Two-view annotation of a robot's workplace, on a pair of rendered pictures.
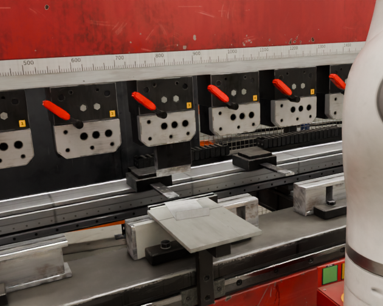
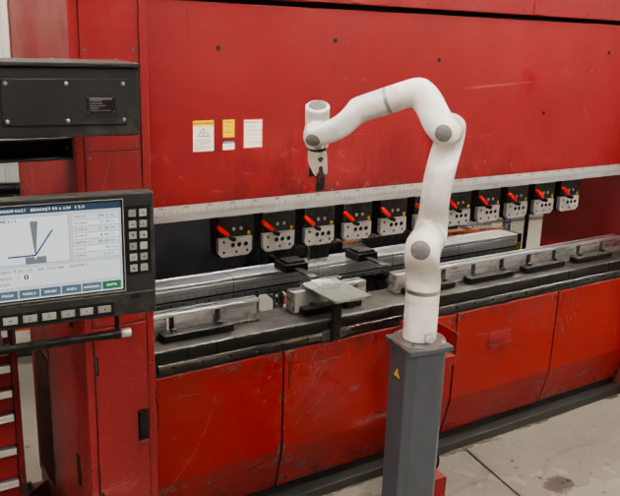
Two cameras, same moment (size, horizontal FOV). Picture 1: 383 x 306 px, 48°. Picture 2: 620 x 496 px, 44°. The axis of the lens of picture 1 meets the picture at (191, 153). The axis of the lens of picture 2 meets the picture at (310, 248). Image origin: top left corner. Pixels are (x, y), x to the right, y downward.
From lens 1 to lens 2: 2.19 m
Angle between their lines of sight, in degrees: 8
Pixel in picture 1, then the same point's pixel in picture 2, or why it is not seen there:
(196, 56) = (338, 194)
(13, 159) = (242, 251)
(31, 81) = (255, 210)
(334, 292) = not seen: hidden behind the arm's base
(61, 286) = (257, 324)
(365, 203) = (409, 274)
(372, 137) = (409, 257)
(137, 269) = (296, 318)
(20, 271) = (235, 314)
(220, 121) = (347, 231)
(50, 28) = (267, 182)
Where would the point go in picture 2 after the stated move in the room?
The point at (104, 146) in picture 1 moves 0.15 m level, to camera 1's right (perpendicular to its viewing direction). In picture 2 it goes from (285, 245) to (321, 244)
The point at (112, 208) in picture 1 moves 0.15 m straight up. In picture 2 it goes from (267, 283) to (268, 252)
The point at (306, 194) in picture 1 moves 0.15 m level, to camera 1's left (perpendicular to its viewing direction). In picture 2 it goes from (397, 279) to (365, 279)
